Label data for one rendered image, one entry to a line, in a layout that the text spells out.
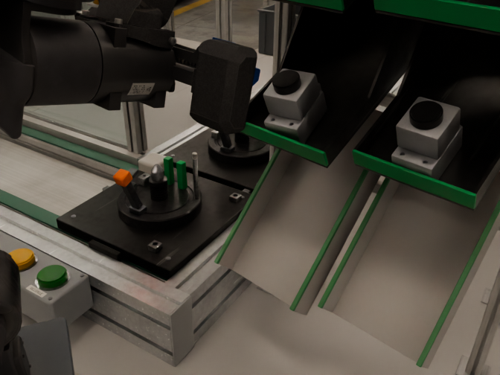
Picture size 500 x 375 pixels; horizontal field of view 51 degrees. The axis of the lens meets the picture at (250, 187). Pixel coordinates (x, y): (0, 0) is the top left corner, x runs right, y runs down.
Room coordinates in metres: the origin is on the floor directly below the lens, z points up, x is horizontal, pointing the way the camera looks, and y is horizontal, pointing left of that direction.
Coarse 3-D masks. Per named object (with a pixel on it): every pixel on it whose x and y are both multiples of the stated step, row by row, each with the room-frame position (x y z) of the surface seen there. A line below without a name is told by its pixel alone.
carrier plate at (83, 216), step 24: (120, 192) 0.78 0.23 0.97; (216, 192) 0.78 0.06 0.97; (240, 192) 0.78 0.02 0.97; (72, 216) 0.70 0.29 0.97; (96, 216) 0.70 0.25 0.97; (216, 216) 0.71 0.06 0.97; (96, 240) 0.65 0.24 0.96; (120, 240) 0.64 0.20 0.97; (144, 240) 0.64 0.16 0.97; (168, 240) 0.64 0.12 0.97; (192, 240) 0.64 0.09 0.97; (144, 264) 0.59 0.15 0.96; (168, 264) 0.58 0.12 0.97
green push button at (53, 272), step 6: (42, 270) 0.56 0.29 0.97; (48, 270) 0.56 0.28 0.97; (54, 270) 0.56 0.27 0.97; (60, 270) 0.56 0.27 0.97; (36, 276) 0.55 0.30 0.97; (42, 276) 0.55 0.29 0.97; (48, 276) 0.55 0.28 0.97; (54, 276) 0.55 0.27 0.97; (60, 276) 0.55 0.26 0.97; (66, 276) 0.56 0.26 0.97; (42, 282) 0.54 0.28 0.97; (48, 282) 0.54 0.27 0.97; (54, 282) 0.54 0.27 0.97; (60, 282) 0.55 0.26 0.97
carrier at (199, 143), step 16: (208, 128) 1.05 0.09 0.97; (192, 144) 0.97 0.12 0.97; (208, 144) 0.93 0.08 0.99; (240, 144) 0.93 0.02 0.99; (256, 144) 0.93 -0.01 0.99; (176, 160) 0.90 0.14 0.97; (192, 160) 0.90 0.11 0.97; (208, 160) 0.90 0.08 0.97; (224, 160) 0.89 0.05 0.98; (240, 160) 0.88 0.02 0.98; (256, 160) 0.89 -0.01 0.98; (208, 176) 0.85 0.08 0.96; (224, 176) 0.84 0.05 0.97; (240, 176) 0.84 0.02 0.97; (256, 176) 0.84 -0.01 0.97
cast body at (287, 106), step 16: (272, 80) 0.53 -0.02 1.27; (288, 80) 0.53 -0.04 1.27; (304, 80) 0.53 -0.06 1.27; (272, 96) 0.52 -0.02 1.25; (288, 96) 0.52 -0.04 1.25; (304, 96) 0.52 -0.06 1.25; (320, 96) 0.55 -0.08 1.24; (272, 112) 0.54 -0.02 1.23; (288, 112) 0.52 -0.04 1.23; (304, 112) 0.52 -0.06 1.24; (320, 112) 0.55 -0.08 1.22; (272, 128) 0.53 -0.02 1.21; (288, 128) 0.51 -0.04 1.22; (304, 128) 0.52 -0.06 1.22
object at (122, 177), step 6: (132, 168) 0.69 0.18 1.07; (120, 174) 0.67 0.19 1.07; (126, 174) 0.67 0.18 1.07; (132, 174) 0.68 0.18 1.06; (120, 180) 0.66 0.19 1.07; (126, 180) 0.66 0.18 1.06; (126, 186) 0.67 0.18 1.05; (132, 186) 0.68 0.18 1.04; (126, 192) 0.67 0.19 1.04; (132, 192) 0.67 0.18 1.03; (132, 198) 0.67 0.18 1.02; (138, 198) 0.68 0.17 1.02; (132, 204) 0.68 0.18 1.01; (138, 204) 0.68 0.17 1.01
